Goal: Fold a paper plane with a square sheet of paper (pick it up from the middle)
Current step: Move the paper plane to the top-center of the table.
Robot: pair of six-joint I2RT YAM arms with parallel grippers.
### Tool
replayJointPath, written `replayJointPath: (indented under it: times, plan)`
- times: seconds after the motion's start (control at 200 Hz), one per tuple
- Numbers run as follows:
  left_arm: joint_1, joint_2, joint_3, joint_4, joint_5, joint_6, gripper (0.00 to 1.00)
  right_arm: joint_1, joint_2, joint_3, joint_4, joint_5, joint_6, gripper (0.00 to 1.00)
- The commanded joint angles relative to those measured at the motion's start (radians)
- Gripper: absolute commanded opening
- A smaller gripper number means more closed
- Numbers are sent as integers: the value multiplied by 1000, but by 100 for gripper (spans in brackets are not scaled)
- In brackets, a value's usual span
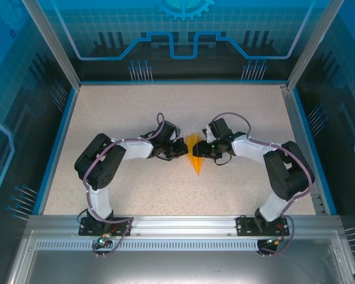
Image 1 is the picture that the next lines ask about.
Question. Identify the yellow paper sheet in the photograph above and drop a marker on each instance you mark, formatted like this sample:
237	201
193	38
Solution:
196	164

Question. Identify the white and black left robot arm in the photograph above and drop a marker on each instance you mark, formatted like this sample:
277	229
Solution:
102	201

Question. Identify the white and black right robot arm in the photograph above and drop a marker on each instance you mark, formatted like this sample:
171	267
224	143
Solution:
270	207

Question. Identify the blue table border strip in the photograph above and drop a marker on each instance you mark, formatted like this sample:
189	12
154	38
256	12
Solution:
59	148
314	154

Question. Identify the grey metal tray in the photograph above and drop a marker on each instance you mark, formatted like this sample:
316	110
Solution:
180	267

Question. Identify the blue printed side panel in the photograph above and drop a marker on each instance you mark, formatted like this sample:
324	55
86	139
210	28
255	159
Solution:
343	118
12	118

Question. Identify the blue printed back panel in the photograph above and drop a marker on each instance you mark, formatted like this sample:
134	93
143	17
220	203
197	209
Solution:
106	17

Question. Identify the aluminium mounting rail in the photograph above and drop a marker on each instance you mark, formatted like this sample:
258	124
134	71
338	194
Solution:
180	225

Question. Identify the aluminium side rail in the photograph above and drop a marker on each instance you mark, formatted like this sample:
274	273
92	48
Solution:
303	148

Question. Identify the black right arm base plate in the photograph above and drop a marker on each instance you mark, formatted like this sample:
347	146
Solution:
242	227

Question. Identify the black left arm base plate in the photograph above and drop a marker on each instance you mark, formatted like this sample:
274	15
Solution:
85	229

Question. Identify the aluminium frame post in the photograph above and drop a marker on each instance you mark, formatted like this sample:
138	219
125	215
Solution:
54	44
309	44

